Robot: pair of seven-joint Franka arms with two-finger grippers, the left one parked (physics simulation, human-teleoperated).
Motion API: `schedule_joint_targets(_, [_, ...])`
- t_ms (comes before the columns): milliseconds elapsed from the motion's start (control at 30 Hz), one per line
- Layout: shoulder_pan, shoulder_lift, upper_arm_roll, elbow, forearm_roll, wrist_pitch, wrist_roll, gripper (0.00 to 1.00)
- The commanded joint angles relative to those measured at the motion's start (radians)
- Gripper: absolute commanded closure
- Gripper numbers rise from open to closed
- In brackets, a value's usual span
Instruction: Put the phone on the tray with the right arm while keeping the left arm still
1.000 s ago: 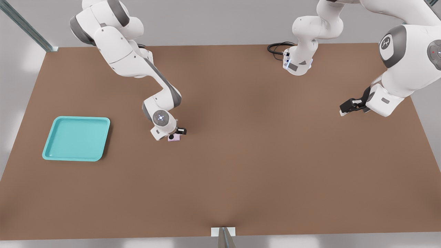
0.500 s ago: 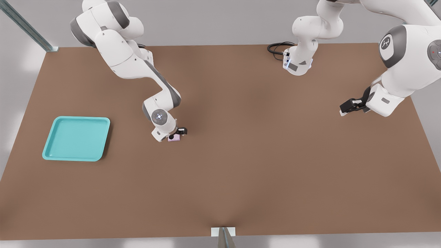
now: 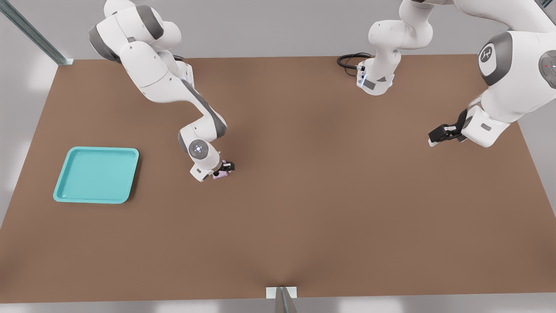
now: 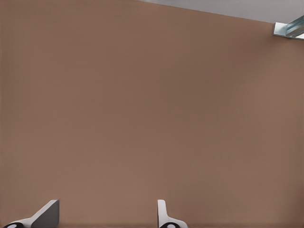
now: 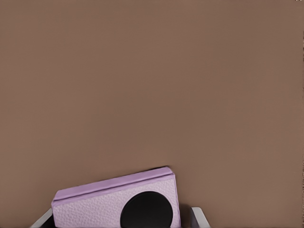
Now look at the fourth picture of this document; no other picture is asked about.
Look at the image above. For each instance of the silver frame post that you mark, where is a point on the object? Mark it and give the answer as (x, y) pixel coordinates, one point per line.
(288, 29)

